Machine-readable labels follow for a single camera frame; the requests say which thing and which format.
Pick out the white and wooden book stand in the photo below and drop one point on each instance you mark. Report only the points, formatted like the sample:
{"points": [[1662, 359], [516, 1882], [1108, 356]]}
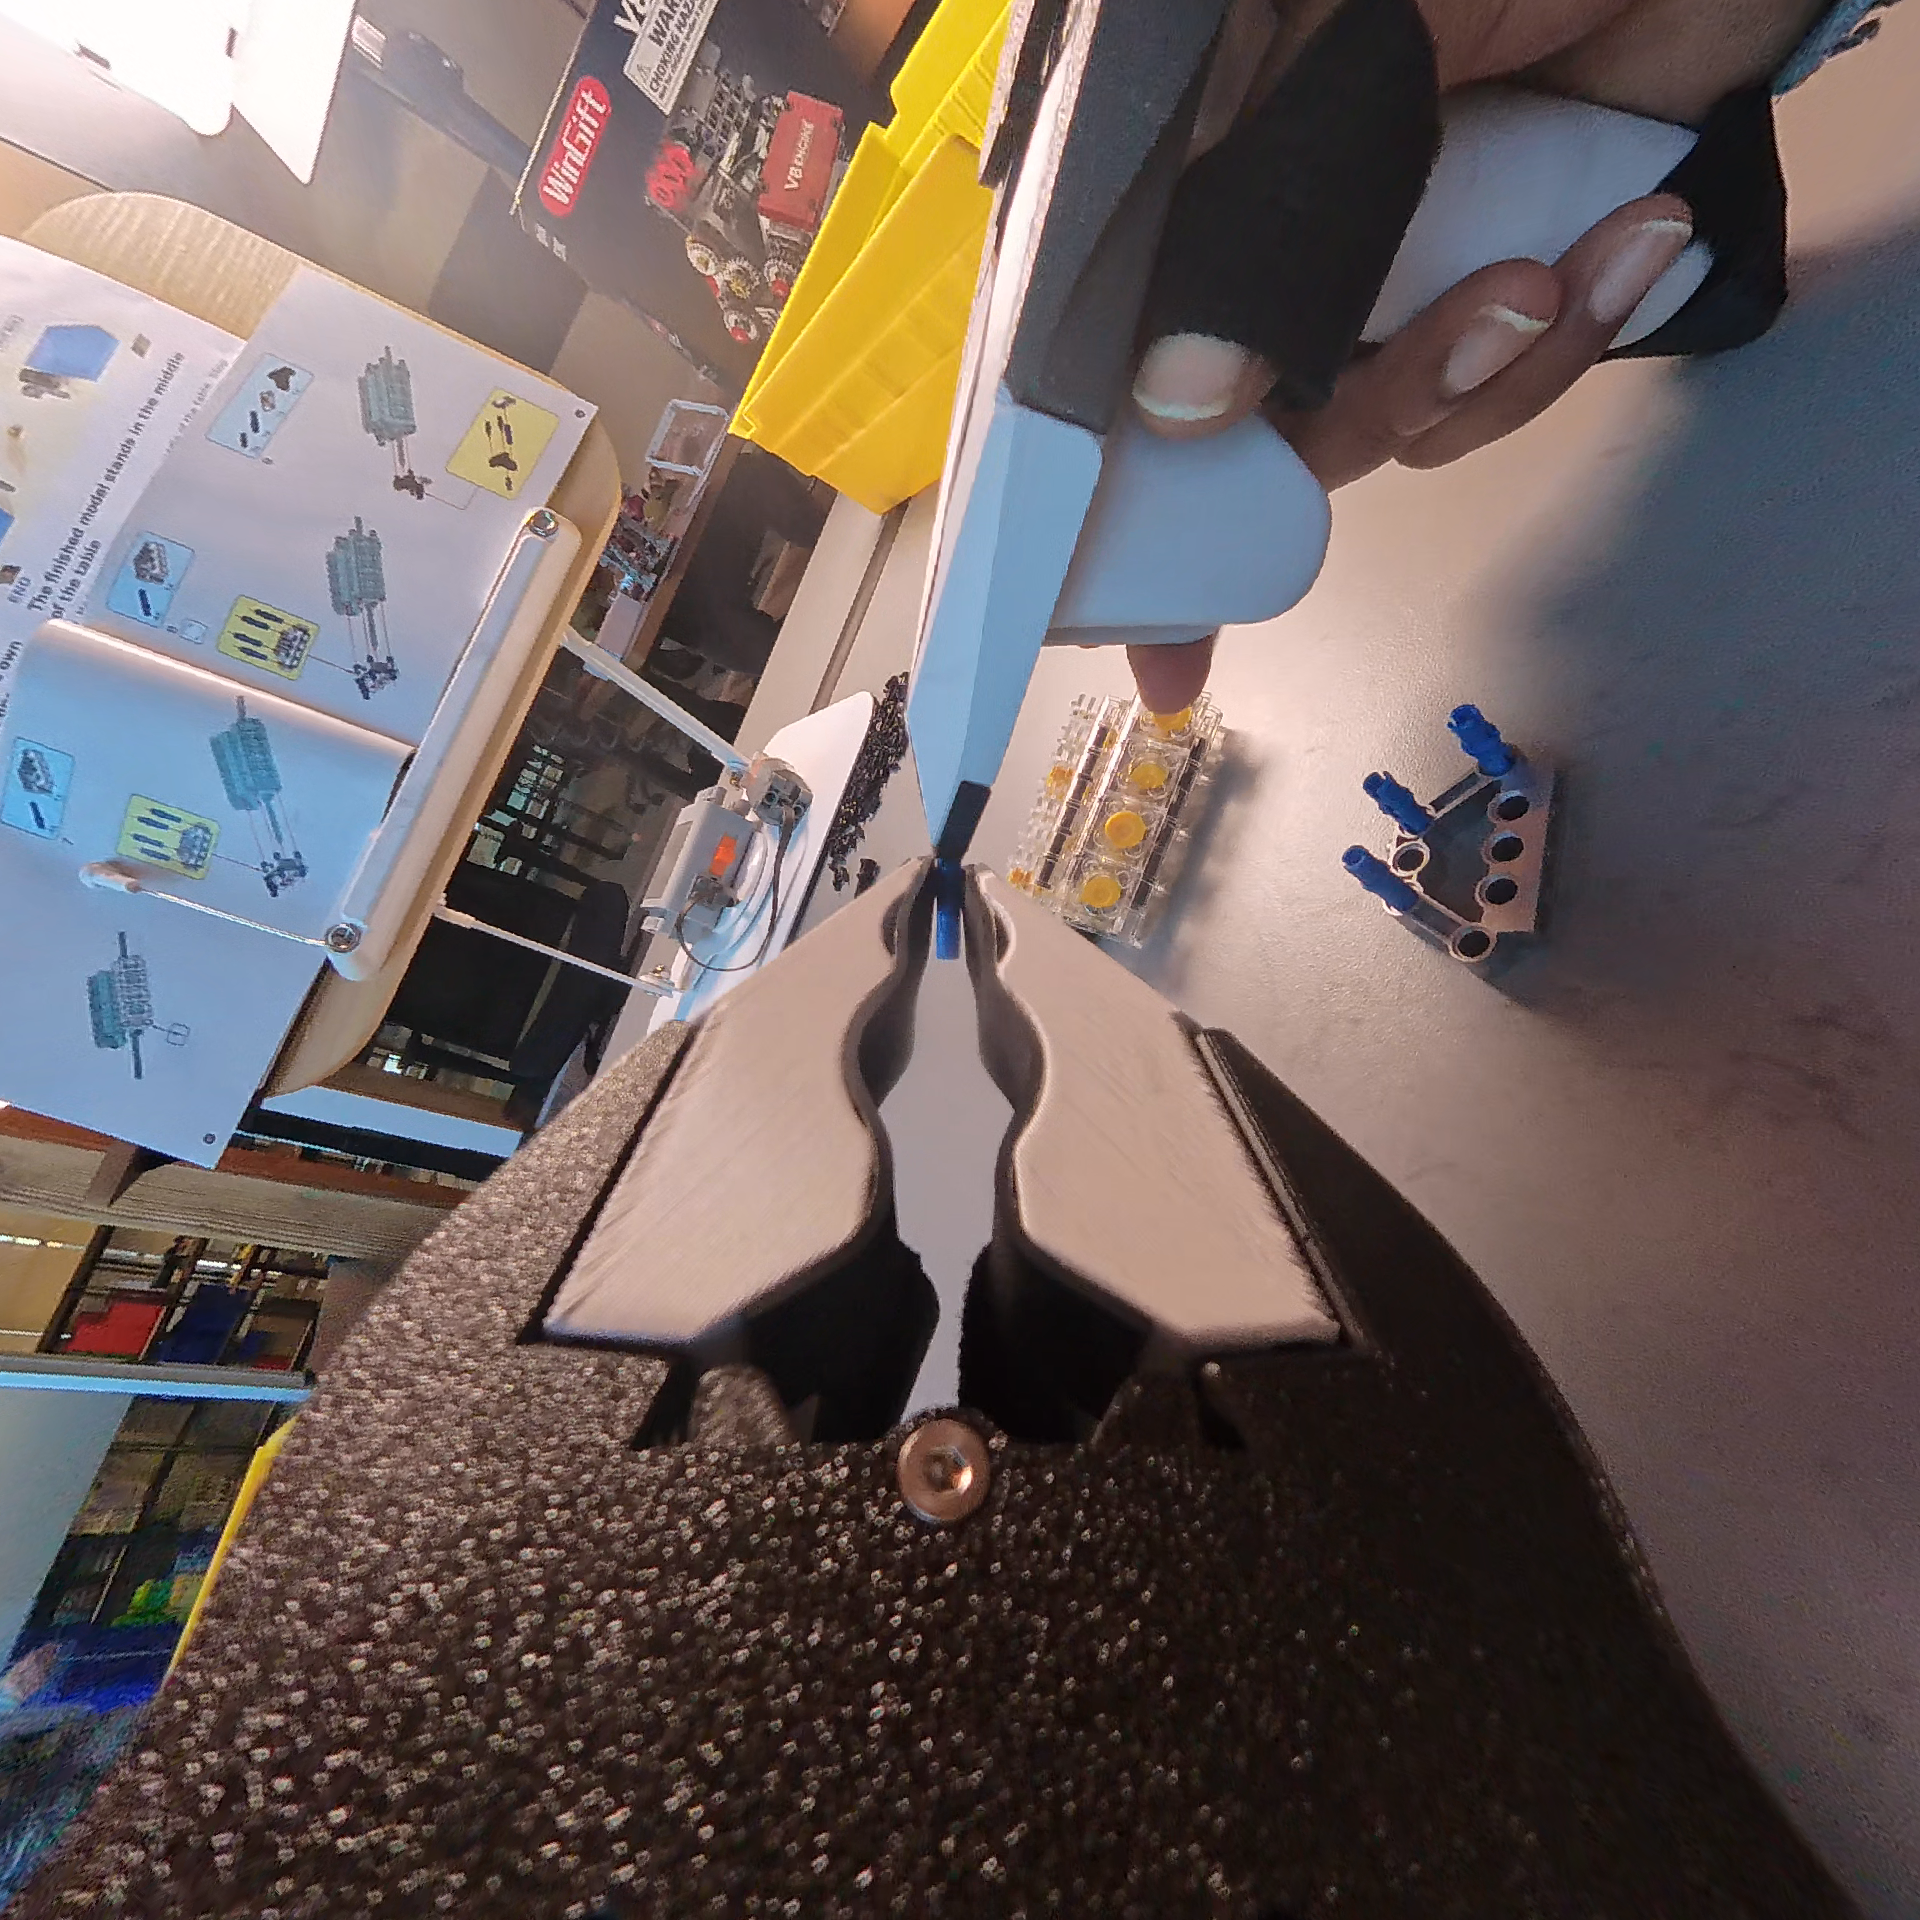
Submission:
{"points": [[451, 749]]}

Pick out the instruction booklet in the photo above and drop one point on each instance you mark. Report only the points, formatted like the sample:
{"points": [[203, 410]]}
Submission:
{"points": [[347, 493]]}

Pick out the person's right hand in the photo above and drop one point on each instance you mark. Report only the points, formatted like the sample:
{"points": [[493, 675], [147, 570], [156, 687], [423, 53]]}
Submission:
{"points": [[1501, 322]]}

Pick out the pile of black pins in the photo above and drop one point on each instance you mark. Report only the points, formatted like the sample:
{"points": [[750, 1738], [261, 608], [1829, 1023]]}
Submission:
{"points": [[887, 735]]}

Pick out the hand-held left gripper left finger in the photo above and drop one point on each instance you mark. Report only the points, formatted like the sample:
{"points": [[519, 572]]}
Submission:
{"points": [[722, 1170]]}

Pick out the clear block with yellow pistons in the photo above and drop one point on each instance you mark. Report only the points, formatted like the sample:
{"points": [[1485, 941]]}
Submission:
{"points": [[1118, 825]]}

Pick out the grey motor block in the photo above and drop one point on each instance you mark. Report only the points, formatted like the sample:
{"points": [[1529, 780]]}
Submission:
{"points": [[714, 863]]}

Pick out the toy engine kit box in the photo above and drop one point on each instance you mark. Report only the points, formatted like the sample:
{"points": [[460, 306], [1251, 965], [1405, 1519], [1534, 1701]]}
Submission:
{"points": [[675, 148]]}

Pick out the white panel lamp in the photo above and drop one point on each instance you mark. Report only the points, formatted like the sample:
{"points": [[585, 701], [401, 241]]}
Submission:
{"points": [[271, 89]]}

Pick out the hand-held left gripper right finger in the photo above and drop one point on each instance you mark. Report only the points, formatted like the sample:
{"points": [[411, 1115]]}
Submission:
{"points": [[1155, 1170]]}

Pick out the blue connector pin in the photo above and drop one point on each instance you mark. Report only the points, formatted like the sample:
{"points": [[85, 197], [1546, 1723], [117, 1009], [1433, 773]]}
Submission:
{"points": [[1478, 735], [947, 921], [1372, 868], [1396, 802]]}

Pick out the grey beam frame with holes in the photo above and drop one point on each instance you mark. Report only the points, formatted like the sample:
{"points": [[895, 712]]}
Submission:
{"points": [[1437, 916]]}

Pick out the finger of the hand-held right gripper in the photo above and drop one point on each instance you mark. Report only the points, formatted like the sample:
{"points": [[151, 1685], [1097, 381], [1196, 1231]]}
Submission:
{"points": [[990, 600]]}

